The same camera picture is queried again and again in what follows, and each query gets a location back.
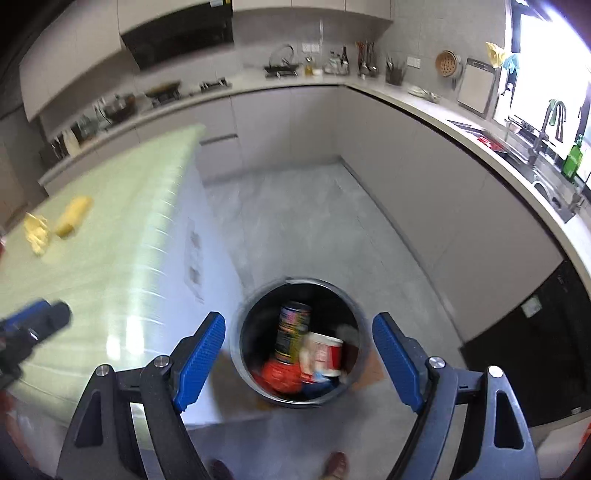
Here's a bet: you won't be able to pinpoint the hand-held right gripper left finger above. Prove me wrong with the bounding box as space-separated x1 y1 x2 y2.
55 311 227 480

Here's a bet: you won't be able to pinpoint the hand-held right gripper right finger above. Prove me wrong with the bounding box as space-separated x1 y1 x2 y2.
372 311 541 480

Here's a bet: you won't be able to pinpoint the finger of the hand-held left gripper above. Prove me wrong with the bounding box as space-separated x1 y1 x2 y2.
0 298 72 344

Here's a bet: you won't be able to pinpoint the red paper cup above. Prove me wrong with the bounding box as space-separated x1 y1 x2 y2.
300 331 345 384

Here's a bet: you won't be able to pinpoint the dark round trash bin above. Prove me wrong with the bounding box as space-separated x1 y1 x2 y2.
229 277 372 409

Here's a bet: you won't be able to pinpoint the red plastic bag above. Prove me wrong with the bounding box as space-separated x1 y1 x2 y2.
253 359 303 395

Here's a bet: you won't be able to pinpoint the black drink can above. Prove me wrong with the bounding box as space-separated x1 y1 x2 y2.
274 301 311 365

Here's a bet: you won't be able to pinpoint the yellow cloth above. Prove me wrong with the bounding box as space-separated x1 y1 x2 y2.
23 212 52 257

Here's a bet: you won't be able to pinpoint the yellow sponge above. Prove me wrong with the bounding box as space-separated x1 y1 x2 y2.
54 195 94 239

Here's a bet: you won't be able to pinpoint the person's right shoe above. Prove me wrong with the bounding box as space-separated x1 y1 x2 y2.
323 451 349 480

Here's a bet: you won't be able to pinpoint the black built-in oven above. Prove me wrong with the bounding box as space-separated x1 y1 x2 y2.
462 261 591 428

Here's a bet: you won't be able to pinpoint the black microwave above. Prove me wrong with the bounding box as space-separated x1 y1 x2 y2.
39 138 65 167

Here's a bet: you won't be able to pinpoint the grey kitchen counter cabinets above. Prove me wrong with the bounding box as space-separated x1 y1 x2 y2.
39 74 591 352

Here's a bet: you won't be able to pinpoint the black pot with lid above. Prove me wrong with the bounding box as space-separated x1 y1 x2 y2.
104 95 137 118

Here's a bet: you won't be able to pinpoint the steel kitchen sink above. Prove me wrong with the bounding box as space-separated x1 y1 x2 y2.
508 143 578 222

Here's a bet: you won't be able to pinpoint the black wok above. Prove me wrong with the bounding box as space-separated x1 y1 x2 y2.
145 80 182 97

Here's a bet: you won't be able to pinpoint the green bottle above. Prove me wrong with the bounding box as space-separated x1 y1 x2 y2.
562 143 585 178

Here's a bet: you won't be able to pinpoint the beige upper cabinets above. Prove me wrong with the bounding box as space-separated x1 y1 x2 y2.
18 0 395 121

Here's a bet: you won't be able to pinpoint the black gas stove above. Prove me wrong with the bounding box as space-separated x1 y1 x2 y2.
148 78 232 104

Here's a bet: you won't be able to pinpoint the black cutlery holder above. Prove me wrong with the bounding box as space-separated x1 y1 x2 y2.
385 58 408 86

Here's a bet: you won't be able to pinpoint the large white cutting board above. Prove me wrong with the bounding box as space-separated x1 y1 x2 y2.
457 58 499 115

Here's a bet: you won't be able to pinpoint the black kitchen faucet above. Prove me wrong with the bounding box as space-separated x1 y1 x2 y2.
536 99 568 144

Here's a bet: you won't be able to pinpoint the kitchen utensil holder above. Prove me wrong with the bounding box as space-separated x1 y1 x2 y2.
355 41 378 77

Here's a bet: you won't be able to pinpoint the round bamboo trivet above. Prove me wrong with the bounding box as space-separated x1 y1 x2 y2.
436 51 462 78

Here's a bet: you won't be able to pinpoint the black range hood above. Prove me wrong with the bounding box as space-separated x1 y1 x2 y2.
120 0 235 71

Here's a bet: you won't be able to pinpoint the hanging yellow rag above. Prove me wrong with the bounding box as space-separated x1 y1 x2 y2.
485 41 509 69

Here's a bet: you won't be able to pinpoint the window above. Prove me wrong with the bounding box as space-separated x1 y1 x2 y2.
492 0 591 190

